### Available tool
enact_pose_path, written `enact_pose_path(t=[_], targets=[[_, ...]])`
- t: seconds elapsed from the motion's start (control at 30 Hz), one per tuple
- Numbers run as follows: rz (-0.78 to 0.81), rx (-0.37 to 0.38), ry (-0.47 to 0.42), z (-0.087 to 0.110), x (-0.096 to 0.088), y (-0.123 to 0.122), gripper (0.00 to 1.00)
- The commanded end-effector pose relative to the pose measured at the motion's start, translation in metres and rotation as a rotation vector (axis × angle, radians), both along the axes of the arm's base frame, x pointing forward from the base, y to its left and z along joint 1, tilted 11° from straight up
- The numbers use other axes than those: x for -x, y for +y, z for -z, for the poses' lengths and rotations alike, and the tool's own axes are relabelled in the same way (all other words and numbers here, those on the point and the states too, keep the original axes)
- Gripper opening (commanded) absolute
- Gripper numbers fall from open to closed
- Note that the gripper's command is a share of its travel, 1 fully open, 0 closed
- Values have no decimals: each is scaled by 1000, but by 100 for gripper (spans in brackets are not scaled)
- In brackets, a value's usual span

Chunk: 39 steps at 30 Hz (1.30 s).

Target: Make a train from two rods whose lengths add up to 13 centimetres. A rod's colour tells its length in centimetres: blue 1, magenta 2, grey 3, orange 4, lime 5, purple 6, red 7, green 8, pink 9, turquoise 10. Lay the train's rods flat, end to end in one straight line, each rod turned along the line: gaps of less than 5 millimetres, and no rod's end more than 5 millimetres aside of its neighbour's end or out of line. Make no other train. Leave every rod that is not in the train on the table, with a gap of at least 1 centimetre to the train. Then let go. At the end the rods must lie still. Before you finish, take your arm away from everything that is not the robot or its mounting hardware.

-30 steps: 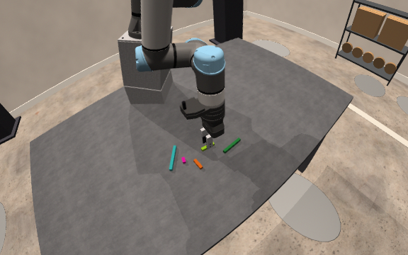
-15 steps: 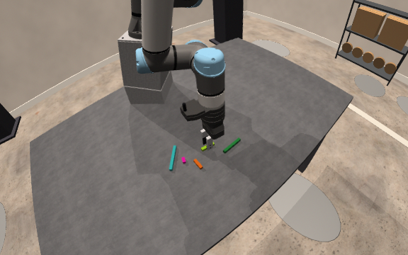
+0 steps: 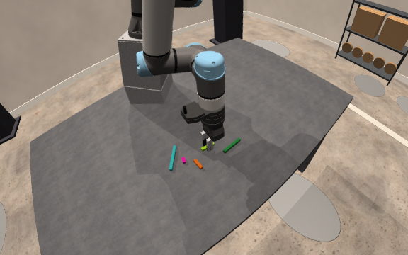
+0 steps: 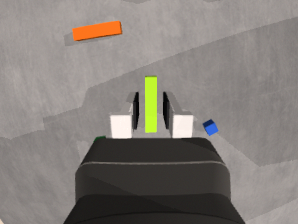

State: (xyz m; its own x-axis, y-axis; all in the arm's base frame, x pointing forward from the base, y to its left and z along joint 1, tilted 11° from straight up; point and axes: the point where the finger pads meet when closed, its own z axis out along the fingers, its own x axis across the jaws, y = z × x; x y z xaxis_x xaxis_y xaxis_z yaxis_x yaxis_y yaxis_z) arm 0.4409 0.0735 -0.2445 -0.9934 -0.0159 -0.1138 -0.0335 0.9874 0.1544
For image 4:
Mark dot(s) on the orange flat bar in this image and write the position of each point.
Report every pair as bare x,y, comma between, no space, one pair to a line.
97,31

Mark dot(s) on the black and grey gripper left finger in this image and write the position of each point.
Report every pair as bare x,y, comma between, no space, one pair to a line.
123,123

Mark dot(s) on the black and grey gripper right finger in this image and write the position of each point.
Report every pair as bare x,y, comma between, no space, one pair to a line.
179,122

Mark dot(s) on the small blue cube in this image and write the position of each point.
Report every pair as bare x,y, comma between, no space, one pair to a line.
210,127

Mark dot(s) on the lime rod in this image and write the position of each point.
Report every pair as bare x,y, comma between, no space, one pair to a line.
151,103

